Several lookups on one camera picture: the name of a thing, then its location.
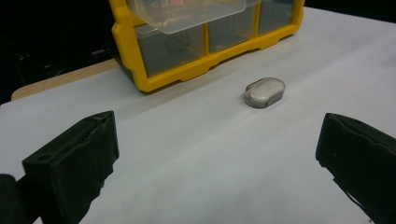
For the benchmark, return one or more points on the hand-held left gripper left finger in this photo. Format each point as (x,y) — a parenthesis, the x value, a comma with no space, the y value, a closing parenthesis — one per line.
(71,165)

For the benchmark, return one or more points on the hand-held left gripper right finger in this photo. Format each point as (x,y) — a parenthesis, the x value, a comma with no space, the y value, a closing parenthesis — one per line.
(361,158)

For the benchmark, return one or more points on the small clear oval case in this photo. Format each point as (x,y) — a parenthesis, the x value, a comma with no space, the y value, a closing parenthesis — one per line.
(264,92)

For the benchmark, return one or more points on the yellow drawer organizer cabinet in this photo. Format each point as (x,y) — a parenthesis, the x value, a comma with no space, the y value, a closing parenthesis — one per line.
(174,56)

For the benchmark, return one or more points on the clear plastic drawer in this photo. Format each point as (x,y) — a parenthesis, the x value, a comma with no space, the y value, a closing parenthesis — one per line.
(186,14)

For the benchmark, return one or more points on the white table cover sheet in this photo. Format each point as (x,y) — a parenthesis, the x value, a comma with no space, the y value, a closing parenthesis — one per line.
(199,149)

